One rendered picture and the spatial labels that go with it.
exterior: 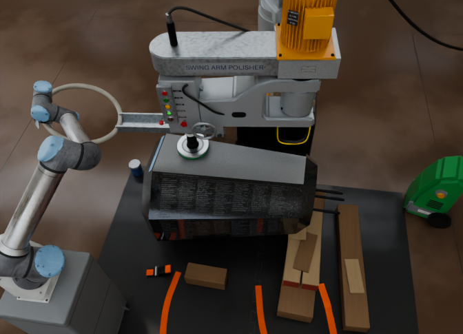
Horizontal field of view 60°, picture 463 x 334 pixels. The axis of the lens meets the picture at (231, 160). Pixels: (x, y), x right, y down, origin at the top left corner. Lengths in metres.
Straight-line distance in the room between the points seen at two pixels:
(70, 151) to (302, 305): 1.89
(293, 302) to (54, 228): 2.05
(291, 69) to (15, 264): 1.58
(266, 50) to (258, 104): 0.34
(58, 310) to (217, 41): 1.63
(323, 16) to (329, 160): 2.12
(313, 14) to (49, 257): 1.64
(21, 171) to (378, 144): 3.35
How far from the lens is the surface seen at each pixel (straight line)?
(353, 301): 3.05
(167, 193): 2.70
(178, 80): 2.17
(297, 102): 2.26
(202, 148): 2.68
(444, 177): 3.24
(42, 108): 2.30
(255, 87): 2.18
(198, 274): 3.05
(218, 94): 2.27
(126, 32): 5.39
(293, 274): 2.92
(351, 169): 3.75
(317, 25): 1.87
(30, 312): 2.47
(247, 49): 2.07
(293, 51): 2.03
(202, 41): 2.14
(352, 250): 3.20
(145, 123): 2.63
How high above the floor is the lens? 2.96
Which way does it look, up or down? 53 degrees down
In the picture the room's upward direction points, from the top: 4 degrees counter-clockwise
